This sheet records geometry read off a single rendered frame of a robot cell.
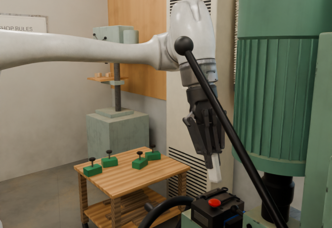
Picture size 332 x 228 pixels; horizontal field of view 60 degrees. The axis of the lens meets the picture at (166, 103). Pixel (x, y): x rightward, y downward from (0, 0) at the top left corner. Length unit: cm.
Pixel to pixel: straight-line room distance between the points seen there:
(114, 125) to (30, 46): 212
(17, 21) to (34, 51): 267
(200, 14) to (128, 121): 221
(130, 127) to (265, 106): 243
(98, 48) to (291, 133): 48
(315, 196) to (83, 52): 55
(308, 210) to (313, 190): 4
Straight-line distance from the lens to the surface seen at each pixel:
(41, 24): 341
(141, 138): 297
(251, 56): 49
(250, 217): 63
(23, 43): 68
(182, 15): 70
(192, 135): 69
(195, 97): 68
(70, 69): 352
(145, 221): 87
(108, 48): 75
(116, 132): 277
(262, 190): 44
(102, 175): 207
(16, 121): 342
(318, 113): 45
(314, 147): 46
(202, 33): 68
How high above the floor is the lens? 140
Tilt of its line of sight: 11 degrees down
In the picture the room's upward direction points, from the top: straight up
